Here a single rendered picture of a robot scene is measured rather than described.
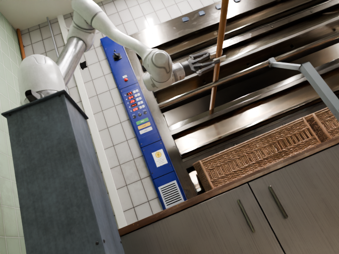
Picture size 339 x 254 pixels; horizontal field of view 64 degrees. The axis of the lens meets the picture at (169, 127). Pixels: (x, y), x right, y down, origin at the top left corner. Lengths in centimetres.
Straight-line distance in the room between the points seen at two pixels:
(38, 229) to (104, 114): 132
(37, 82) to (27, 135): 21
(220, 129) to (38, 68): 122
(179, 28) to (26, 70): 153
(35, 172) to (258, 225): 85
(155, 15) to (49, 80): 160
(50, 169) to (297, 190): 96
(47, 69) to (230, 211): 91
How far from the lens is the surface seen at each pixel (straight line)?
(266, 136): 136
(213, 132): 188
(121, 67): 220
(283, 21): 251
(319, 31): 236
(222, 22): 130
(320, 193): 131
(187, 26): 241
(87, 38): 165
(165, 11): 255
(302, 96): 212
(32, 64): 114
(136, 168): 184
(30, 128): 97
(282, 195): 125
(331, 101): 142
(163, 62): 119
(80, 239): 81
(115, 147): 192
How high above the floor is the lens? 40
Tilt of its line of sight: 24 degrees up
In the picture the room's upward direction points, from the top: 24 degrees counter-clockwise
